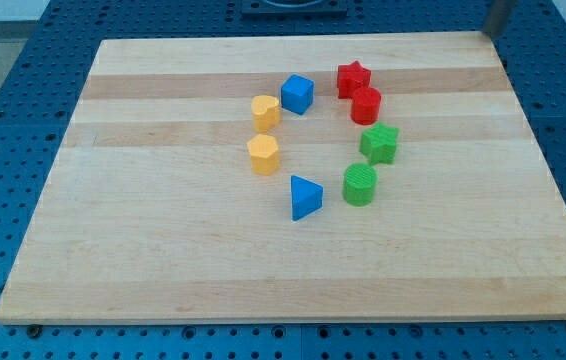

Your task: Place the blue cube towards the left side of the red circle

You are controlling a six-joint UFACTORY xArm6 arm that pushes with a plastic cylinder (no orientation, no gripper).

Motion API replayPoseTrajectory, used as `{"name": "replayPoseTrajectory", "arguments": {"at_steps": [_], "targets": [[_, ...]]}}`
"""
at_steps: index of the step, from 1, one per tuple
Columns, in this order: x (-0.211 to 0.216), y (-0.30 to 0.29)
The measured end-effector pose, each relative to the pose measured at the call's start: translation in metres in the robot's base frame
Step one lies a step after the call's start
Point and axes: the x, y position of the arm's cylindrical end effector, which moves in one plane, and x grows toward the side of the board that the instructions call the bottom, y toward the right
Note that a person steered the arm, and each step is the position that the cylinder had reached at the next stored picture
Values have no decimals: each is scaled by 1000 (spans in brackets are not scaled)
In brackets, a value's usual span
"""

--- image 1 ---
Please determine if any yellow heart block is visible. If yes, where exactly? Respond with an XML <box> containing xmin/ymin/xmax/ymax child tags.
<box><xmin>251</xmin><ymin>95</ymin><xmax>281</xmax><ymax>133</ymax></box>

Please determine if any wooden board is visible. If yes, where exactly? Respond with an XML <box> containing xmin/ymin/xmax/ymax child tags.
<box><xmin>0</xmin><ymin>32</ymin><xmax>566</xmax><ymax>325</ymax></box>

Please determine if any red cylinder block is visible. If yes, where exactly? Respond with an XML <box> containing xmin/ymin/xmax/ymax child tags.
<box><xmin>350</xmin><ymin>87</ymin><xmax>382</xmax><ymax>125</ymax></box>

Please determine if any grey metal pusher rod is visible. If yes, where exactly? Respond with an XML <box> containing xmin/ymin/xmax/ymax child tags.
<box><xmin>481</xmin><ymin>0</ymin><xmax>518</xmax><ymax>39</ymax></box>

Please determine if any blue triangle block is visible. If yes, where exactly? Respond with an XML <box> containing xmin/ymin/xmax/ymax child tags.
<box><xmin>290</xmin><ymin>175</ymin><xmax>324</xmax><ymax>221</ymax></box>

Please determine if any red star block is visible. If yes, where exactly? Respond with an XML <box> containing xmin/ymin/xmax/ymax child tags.
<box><xmin>337</xmin><ymin>60</ymin><xmax>372</xmax><ymax>99</ymax></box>

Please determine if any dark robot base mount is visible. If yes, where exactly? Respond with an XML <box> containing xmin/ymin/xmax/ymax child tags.
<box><xmin>239</xmin><ymin>0</ymin><xmax>348</xmax><ymax>18</ymax></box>

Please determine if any blue cube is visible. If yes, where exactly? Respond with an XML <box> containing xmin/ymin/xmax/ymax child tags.
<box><xmin>280</xmin><ymin>74</ymin><xmax>314</xmax><ymax>115</ymax></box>

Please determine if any green cylinder block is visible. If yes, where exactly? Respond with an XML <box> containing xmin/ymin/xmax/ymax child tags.
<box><xmin>342</xmin><ymin>163</ymin><xmax>378</xmax><ymax>206</ymax></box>

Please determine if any green star block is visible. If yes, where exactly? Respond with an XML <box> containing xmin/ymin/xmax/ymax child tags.
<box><xmin>359</xmin><ymin>122</ymin><xmax>400</xmax><ymax>165</ymax></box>

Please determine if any yellow hexagon block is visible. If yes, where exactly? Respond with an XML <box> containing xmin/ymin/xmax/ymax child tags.
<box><xmin>247</xmin><ymin>134</ymin><xmax>280</xmax><ymax>175</ymax></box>

